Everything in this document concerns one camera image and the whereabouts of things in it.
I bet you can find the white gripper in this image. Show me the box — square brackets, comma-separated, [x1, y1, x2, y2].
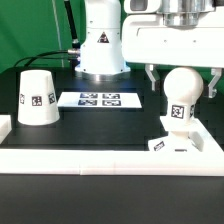
[122, 13, 224, 98]

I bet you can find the white lamp bulb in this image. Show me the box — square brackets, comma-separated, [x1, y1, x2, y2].
[164, 67, 203, 123]

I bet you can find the white lamp base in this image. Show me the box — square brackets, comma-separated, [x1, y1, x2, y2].
[148, 116, 201, 153]

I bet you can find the white lamp shade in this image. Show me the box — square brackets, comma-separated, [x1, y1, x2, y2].
[18, 70, 60, 126]

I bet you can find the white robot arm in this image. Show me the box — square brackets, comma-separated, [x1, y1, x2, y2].
[76, 0, 224, 98]

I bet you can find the white marker sheet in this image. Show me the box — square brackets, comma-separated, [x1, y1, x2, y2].
[58, 92, 141, 108]

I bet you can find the black cable conduit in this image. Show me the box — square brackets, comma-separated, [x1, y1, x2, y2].
[63, 0, 81, 50]

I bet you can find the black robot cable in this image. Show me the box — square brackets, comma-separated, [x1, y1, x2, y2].
[13, 49, 81, 68]

